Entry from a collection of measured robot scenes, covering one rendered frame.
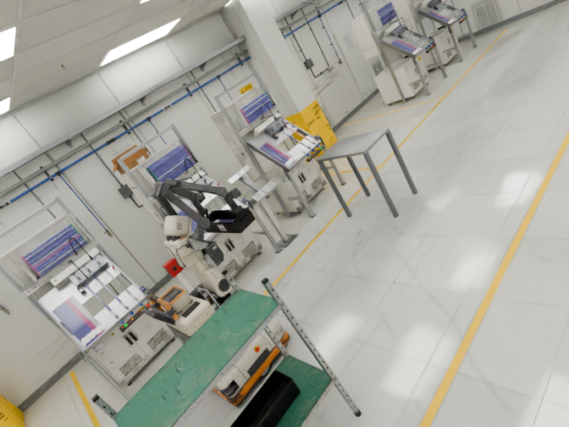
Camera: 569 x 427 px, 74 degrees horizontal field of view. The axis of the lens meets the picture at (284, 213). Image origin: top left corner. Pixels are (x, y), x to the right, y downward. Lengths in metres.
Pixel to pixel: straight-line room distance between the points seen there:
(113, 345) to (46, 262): 1.02
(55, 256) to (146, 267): 2.02
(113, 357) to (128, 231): 2.12
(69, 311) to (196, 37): 4.63
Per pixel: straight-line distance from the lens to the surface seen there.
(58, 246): 4.19
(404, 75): 7.58
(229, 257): 4.61
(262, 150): 4.95
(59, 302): 4.17
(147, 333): 4.36
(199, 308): 2.78
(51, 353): 5.93
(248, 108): 5.11
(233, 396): 3.06
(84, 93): 6.00
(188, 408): 1.85
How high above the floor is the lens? 1.97
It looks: 21 degrees down
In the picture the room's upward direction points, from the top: 32 degrees counter-clockwise
